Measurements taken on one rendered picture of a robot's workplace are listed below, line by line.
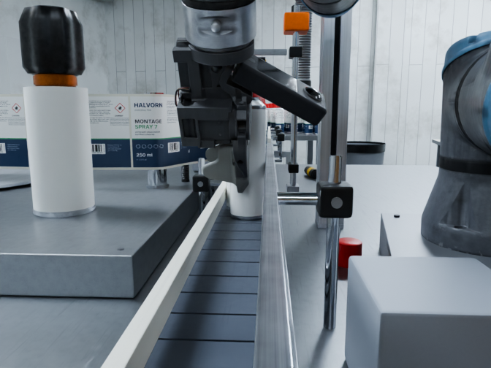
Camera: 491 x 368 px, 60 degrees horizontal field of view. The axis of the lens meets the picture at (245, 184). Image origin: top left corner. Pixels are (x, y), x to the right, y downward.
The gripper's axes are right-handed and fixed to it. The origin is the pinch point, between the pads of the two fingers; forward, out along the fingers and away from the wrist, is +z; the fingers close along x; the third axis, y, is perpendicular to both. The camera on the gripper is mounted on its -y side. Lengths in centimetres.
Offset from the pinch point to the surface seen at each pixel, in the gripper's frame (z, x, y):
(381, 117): 218, -381, -130
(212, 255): -2.1, 14.6, 2.8
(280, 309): -23.7, 35.8, -3.6
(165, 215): 6.5, -0.2, 12.1
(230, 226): 3.7, 4.6, 1.9
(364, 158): 227, -317, -102
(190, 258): -9.0, 21.0, 3.6
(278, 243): -19.8, 28.9, -3.7
